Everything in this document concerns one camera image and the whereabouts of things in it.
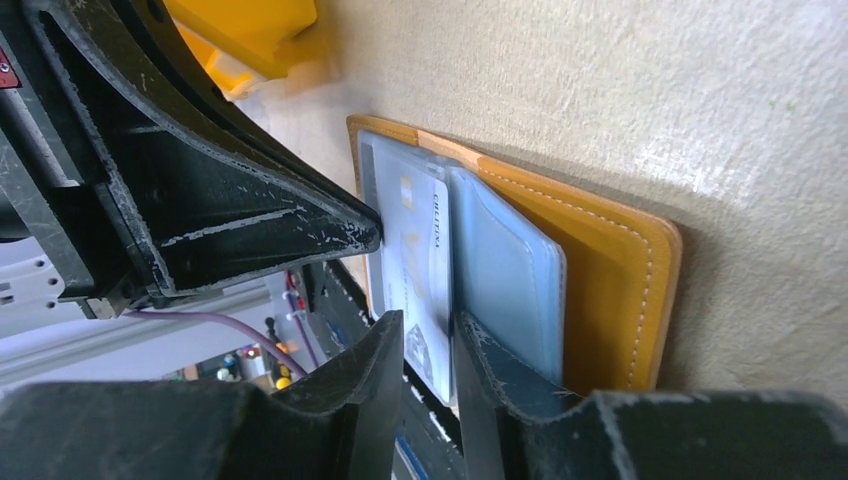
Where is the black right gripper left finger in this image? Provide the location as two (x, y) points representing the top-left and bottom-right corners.
(0, 309), (405, 480)

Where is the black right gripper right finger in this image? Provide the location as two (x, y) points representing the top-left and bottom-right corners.
(454, 314), (847, 479)

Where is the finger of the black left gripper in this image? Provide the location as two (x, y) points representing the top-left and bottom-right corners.
(21, 1), (382, 308)

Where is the yellow bin with black cards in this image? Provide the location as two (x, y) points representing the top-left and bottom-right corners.
(164, 0), (318, 101)

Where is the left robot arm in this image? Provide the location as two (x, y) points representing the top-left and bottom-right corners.
(1, 1), (382, 337)

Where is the silver VIP card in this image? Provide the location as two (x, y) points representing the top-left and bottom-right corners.
(371, 137), (454, 405)

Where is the tan leather card holder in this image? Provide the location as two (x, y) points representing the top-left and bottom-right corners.
(346, 114), (683, 394)

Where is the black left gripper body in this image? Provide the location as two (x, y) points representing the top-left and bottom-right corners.
(1, 1), (159, 318)

